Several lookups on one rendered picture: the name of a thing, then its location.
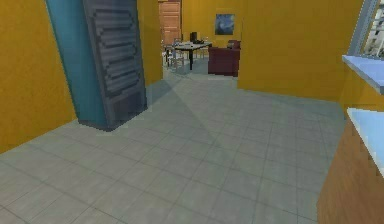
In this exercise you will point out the grey metal chair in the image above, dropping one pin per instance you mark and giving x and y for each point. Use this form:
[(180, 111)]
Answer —
[(174, 55)]

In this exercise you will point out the dark red armchair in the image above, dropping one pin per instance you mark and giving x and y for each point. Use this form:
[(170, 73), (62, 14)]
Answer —
[(224, 60)]

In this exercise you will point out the black legged dining table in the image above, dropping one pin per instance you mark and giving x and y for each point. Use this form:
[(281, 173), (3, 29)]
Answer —
[(191, 48)]

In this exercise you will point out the black box on table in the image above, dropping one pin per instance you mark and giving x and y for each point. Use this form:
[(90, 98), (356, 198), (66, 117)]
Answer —
[(193, 36)]

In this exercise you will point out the brown wooden room door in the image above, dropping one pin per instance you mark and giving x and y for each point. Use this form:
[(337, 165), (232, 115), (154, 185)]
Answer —
[(170, 21)]

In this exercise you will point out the wooden cabinet with pale worktop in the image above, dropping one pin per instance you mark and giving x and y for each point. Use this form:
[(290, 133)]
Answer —
[(353, 180)]

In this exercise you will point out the grey framed window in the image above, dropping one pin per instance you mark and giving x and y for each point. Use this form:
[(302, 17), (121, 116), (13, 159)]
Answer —
[(368, 30)]

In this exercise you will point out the blue framed wall picture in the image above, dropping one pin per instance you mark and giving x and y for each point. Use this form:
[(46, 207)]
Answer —
[(224, 24)]

